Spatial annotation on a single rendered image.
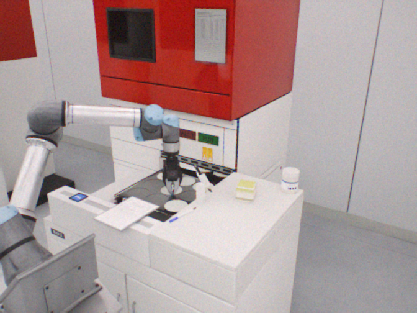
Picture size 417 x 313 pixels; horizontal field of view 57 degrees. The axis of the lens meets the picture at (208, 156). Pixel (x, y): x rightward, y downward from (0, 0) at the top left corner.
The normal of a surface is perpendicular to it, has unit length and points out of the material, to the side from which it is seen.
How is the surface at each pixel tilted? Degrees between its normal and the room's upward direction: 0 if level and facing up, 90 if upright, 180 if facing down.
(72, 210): 90
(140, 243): 90
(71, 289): 90
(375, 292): 0
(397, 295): 0
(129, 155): 90
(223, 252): 0
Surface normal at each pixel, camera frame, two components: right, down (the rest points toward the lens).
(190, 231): 0.01, -0.92
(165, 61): -0.54, 0.32
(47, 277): 0.81, 0.23
